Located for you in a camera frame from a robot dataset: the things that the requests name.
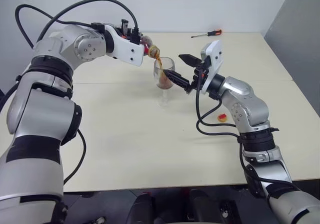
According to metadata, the clear wine glass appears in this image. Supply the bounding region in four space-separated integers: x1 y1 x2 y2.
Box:
152 56 176 108

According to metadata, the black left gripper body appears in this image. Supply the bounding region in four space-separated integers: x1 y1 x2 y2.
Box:
116 18 142 45

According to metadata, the black and orange screwdriver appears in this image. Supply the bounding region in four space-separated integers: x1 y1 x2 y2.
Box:
190 28 223 39

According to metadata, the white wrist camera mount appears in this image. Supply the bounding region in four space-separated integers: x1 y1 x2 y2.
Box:
104 23 147 67
199 39 225 95

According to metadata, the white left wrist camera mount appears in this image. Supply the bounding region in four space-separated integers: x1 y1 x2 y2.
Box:
104 23 147 67

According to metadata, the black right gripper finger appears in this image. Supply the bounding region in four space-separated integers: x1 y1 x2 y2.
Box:
178 53 203 69
162 69 192 91

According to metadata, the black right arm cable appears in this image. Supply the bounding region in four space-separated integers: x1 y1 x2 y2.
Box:
195 70 242 138

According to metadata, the plastic drink bottle red label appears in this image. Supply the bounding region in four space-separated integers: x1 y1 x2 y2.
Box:
139 35 162 60

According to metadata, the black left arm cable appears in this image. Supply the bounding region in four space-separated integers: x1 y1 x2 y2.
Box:
14 0 140 50

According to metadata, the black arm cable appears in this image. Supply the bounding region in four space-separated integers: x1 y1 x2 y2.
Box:
14 0 140 50
195 70 242 138

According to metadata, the thin black body cable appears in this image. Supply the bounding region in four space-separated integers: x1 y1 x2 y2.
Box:
63 128 87 185

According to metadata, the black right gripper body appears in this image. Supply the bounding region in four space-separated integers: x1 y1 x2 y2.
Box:
185 58 213 95

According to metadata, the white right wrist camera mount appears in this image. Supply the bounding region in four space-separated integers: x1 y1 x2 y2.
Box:
199 39 225 95

